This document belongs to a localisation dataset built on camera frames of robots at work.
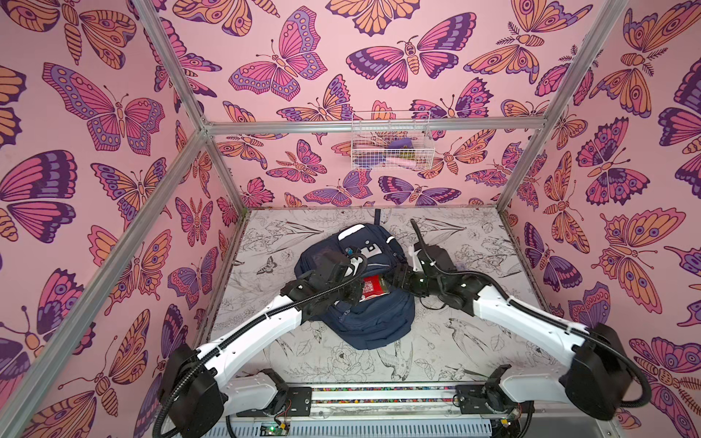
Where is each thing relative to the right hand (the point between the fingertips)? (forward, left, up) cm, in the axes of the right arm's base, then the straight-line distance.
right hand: (392, 274), depth 79 cm
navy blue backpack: (-10, +2, -10) cm, 14 cm away
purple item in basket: (+43, -4, +16) cm, 46 cm away
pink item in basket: (+31, -4, +17) cm, 35 cm away
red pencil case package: (0, +6, -8) cm, 9 cm away
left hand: (-2, +8, -1) cm, 8 cm away
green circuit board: (-36, +31, -19) cm, 52 cm away
